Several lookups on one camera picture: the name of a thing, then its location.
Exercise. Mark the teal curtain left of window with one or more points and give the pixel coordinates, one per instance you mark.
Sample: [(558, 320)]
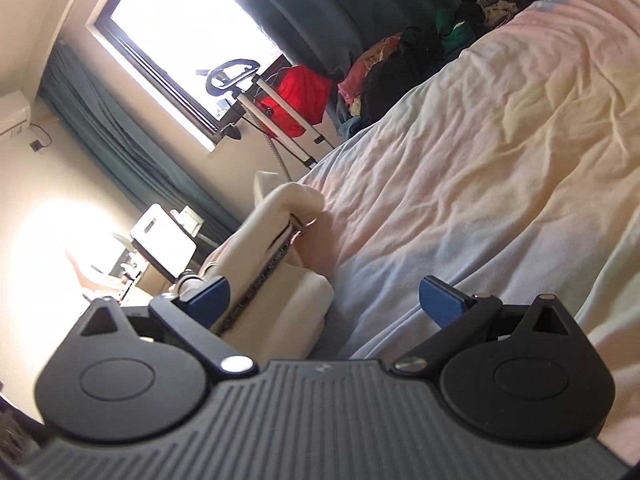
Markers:
[(125, 153)]

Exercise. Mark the white back dark chair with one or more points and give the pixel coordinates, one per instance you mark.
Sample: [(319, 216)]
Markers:
[(163, 242)]

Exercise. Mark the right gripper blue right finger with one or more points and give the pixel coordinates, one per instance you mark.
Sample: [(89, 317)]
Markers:
[(460, 318)]

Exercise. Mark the pink white bed sheet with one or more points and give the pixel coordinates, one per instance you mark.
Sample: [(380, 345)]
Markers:
[(513, 171)]

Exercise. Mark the cream white zip jacket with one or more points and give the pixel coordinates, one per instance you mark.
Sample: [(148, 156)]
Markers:
[(277, 307)]

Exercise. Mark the white dresser with drawers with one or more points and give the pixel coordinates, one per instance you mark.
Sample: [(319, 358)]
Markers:
[(111, 267)]

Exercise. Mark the white wall air conditioner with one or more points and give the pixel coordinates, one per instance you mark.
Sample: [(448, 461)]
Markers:
[(14, 113)]

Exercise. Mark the pile of clothes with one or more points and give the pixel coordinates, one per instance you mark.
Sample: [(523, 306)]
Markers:
[(396, 64)]

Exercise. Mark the red bag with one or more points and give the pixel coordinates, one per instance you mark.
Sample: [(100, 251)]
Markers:
[(307, 92)]

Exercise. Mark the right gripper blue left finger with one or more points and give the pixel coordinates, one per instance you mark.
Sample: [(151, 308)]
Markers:
[(191, 316)]

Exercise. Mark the dark framed window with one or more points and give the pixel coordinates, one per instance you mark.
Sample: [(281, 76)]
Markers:
[(174, 44)]

